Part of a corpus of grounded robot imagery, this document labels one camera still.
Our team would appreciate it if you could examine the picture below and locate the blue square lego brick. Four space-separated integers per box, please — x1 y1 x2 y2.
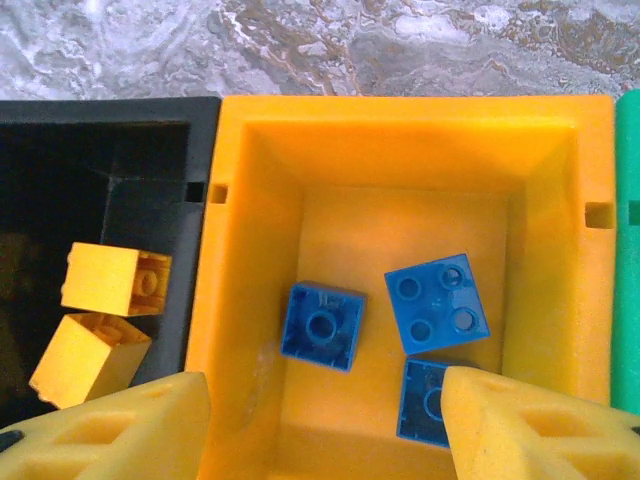
279 281 369 374
383 253 492 357
395 357 481 451

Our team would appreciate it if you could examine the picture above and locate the yellow plastic bin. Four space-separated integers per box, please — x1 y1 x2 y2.
185 94 617 480

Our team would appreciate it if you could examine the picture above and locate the black plastic bin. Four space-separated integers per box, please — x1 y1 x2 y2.
0 96 223 441

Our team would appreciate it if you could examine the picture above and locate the green plastic bin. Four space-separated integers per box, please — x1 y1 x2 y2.
608 92 640 414

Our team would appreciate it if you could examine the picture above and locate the yellow lego brick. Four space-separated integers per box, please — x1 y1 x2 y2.
60 242 174 317
28 313 153 410

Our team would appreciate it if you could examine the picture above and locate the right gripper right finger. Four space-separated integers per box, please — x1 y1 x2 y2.
442 366 640 480

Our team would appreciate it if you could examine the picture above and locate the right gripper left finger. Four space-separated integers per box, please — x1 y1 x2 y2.
0 370 211 480

